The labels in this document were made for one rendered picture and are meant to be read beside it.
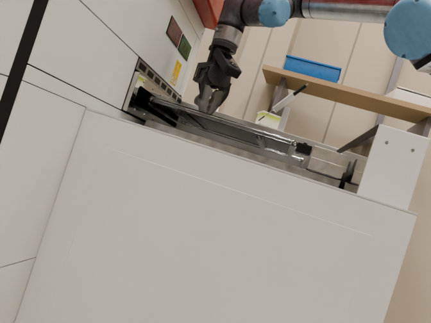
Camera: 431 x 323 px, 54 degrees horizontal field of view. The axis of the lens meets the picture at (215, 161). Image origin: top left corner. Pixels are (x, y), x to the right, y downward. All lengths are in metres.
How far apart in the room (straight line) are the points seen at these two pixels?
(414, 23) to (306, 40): 2.46
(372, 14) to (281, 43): 2.01
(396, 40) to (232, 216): 0.47
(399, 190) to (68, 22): 0.64
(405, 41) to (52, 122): 0.67
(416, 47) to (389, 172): 0.25
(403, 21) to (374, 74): 2.39
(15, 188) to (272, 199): 0.42
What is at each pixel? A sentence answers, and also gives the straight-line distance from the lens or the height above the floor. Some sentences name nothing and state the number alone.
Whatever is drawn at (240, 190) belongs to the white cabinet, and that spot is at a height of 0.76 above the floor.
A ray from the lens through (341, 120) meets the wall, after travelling 3.20.
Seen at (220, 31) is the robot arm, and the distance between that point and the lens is 1.17.
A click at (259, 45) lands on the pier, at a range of 3.10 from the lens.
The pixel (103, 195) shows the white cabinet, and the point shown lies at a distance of 0.81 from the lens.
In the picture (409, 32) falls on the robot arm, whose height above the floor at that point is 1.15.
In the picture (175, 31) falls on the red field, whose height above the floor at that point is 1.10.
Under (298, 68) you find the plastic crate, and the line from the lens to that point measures 2.73.
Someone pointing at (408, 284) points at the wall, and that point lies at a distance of 3.27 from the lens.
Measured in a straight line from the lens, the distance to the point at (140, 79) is 1.02.
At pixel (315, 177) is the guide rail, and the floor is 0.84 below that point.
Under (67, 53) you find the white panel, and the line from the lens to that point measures 0.75.
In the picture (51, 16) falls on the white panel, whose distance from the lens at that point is 0.70.
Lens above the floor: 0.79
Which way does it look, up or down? 1 degrees up
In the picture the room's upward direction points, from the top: 18 degrees clockwise
